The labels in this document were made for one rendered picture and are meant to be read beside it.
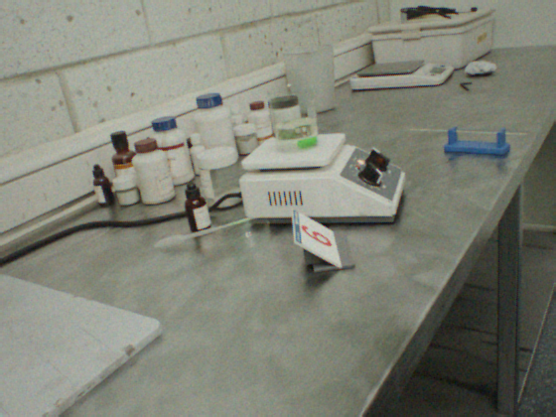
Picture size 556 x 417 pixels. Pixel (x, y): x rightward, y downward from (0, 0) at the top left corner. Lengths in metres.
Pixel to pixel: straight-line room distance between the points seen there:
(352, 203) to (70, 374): 0.37
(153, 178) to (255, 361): 0.47
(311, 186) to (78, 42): 0.54
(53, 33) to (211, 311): 0.61
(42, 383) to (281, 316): 0.22
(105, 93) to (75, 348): 0.61
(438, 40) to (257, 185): 1.10
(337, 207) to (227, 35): 0.74
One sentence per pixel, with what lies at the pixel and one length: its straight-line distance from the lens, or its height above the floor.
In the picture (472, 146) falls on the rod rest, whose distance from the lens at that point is 0.93.
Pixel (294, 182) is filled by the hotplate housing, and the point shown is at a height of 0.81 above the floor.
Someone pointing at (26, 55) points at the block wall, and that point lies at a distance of 0.97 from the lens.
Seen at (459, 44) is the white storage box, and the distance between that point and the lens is 1.70.
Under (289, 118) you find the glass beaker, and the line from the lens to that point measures 0.69.
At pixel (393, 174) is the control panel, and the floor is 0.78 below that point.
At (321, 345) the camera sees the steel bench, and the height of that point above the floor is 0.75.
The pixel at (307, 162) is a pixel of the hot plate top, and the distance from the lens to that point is 0.67.
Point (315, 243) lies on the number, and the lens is 0.59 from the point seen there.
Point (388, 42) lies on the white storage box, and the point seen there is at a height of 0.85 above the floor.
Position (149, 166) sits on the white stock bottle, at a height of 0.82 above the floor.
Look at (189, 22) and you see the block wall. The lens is 1.23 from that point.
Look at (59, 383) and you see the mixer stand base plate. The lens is 0.51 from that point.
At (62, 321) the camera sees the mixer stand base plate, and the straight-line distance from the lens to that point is 0.60.
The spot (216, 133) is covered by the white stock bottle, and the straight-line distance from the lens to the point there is 1.00.
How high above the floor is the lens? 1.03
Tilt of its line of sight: 22 degrees down
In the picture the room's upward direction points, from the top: 9 degrees counter-clockwise
